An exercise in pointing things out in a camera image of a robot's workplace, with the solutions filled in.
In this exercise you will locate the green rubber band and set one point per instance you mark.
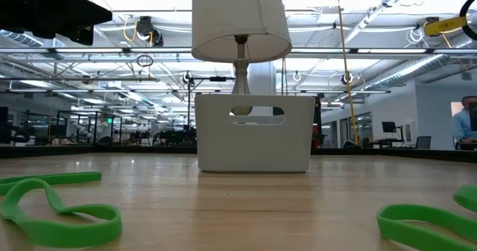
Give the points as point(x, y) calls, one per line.
point(410, 232)
point(467, 197)
point(74, 232)
point(67, 177)

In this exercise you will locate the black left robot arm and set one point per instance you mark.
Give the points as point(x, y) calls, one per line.
point(44, 5)

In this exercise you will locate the grey plastic bin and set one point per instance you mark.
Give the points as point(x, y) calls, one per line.
point(253, 146)

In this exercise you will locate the white shade table lamp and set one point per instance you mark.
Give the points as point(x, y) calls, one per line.
point(238, 16)

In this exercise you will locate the black computer monitor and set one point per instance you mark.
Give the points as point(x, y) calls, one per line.
point(389, 127)

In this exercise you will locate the black office chair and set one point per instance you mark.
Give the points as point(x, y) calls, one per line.
point(423, 142)

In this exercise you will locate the person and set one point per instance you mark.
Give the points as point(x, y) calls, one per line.
point(462, 126)

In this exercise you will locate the black metal table frame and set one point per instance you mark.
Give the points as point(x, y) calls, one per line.
point(112, 151)

